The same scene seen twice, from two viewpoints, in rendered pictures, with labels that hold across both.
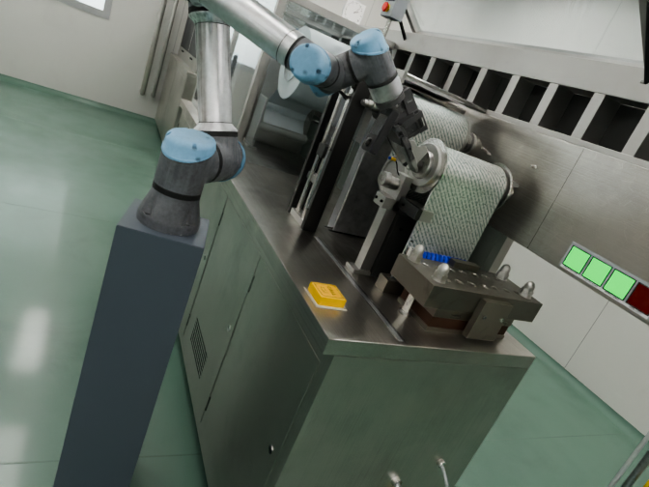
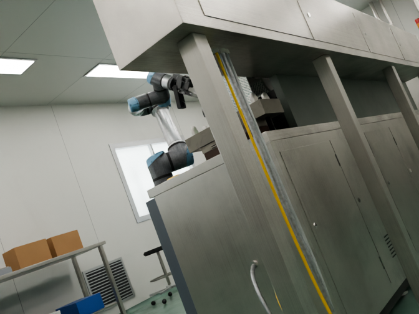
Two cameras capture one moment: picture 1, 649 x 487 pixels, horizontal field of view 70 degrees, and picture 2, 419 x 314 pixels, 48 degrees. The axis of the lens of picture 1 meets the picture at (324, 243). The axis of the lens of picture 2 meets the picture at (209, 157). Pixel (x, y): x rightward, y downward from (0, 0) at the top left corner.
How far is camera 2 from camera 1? 223 cm
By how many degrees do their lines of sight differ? 70
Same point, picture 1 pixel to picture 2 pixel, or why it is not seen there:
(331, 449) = (194, 249)
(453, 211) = not seen: hidden behind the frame
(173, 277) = not seen: hidden behind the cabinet
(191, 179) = (154, 170)
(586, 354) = not seen: outside the picture
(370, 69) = (154, 84)
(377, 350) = (167, 184)
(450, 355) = (204, 166)
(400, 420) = (215, 218)
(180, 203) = (157, 181)
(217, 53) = (160, 121)
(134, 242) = (151, 205)
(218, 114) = (169, 141)
